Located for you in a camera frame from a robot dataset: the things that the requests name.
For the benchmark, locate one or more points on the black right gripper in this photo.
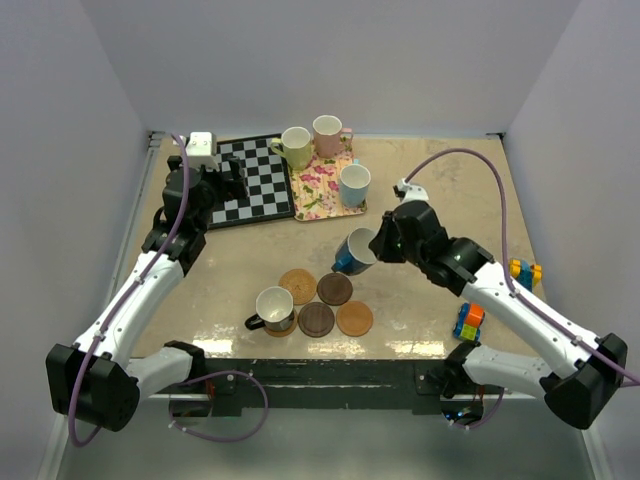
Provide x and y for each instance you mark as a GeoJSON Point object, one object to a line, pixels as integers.
{"type": "Point", "coordinates": [380, 244]}

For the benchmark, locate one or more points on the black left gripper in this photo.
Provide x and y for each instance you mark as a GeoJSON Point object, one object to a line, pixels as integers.
{"type": "Point", "coordinates": [234, 189]}

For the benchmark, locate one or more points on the dark blue mug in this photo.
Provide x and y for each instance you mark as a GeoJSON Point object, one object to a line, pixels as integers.
{"type": "Point", "coordinates": [354, 255]}

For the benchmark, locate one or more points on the dark wooden coaster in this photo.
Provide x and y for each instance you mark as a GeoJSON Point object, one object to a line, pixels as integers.
{"type": "Point", "coordinates": [334, 289]}

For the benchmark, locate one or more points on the light green mug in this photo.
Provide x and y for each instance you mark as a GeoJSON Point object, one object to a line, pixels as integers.
{"type": "Point", "coordinates": [294, 146]}

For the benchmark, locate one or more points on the light blue mug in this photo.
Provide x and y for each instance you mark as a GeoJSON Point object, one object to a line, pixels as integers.
{"type": "Point", "coordinates": [354, 181]}

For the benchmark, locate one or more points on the orange wooden coaster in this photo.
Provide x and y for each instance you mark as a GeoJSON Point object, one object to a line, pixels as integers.
{"type": "Point", "coordinates": [354, 318]}

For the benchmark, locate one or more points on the dark walnut coaster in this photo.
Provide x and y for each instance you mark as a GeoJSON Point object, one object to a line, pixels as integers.
{"type": "Point", "coordinates": [316, 319]}

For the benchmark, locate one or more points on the pink mug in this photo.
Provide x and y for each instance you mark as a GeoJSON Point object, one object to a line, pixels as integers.
{"type": "Point", "coordinates": [330, 136]}

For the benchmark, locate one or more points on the black mug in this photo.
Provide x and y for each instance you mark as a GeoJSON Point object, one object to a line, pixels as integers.
{"type": "Point", "coordinates": [274, 309]}

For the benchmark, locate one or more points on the light wooden coaster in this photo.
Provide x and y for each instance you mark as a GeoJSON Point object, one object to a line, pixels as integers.
{"type": "Point", "coordinates": [282, 333]}

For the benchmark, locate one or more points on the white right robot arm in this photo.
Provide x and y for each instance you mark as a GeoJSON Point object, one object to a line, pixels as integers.
{"type": "Point", "coordinates": [469, 271]}

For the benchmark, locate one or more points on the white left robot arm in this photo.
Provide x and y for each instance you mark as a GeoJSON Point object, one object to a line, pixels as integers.
{"type": "Point", "coordinates": [95, 379]}

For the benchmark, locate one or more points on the black and silver chessboard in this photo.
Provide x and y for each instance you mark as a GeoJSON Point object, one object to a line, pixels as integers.
{"type": "Point", "coordinates": [269, 192]}

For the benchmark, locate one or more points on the floral serving tray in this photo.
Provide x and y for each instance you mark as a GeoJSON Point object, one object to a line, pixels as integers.
{"type": "Point", "coordinates": [315, 189]}

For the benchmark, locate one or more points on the colourful rubik cube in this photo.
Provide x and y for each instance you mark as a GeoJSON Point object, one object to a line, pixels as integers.
{"type": "Point", "coordinates": [470, 318]}

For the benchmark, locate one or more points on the yellow blue toy blocks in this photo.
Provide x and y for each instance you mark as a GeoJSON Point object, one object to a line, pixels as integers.
{"type": "Point", "coordinates": [527, 275]}

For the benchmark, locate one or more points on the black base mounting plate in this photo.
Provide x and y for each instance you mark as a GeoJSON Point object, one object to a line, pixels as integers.
{"type": "Point", "coordinates": [410, 385]}

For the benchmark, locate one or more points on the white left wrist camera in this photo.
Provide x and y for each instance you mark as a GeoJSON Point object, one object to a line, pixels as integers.
{"type": "Point", "coordinates": [201, 148]}

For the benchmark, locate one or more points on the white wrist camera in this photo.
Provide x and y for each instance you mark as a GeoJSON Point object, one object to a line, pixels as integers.
{"type": "Point", "coordinates": [407, 192]}
{"type": "Point", "coordinates": [201, 148]}

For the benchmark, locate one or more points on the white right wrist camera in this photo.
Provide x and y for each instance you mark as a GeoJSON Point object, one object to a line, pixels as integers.
{"type": "Point", "coordinates": [407, 192]}

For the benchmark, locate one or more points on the aluminium frame rail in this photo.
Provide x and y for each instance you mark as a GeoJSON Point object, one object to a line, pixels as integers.
{"type": "Point", "coordinates": [575, 399]}

